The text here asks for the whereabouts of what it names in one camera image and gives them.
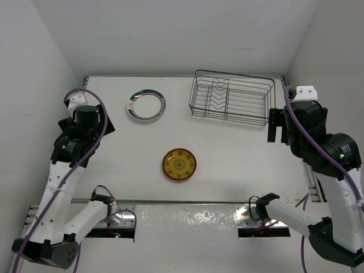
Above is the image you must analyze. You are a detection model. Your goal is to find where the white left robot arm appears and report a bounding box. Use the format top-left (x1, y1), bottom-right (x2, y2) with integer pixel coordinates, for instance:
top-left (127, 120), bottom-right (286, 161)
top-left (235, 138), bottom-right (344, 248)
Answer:
top-left (11, 89), bottom-right (115, 272)

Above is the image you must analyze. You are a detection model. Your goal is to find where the white plate dark red rim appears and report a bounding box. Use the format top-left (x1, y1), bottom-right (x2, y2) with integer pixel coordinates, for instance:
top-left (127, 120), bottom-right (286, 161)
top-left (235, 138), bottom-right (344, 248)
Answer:
top-left (126, 89), bottom-right (167, 123)

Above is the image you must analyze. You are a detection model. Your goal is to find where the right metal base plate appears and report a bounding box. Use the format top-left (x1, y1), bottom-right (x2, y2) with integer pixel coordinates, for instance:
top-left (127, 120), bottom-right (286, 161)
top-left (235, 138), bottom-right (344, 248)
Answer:
top-left (235, 203), bottom-right (288, 229)

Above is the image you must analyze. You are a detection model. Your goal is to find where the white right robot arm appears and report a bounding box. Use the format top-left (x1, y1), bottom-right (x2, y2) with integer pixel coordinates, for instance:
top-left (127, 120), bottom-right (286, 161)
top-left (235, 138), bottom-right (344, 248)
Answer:
top-left (248, 86), bottom-right (363, 272)

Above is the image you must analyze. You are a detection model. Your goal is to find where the metal wire dish rack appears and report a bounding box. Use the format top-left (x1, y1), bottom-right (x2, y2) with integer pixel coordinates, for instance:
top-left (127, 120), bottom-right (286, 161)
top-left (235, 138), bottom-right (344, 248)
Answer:
top-left (188, 69), bottom-right (276, 127)

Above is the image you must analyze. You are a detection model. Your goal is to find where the metal base plate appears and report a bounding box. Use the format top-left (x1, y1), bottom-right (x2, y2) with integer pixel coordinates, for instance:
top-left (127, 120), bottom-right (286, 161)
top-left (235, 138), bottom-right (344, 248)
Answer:
top-left (235, 203), bottom-right (288, 229)
top-left (88, 201), bottom-right (137, 229)

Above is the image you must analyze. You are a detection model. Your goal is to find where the yellow patterned plate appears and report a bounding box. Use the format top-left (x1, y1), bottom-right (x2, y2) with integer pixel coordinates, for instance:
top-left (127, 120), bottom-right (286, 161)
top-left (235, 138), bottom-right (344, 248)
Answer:
top-left (162, 148), bottom-right (197, 181)

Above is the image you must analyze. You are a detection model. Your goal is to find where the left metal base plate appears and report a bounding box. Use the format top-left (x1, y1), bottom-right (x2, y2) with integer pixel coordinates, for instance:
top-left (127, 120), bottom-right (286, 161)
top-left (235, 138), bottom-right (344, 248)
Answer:
top-left (88, 201), bottom-right (137, 229)

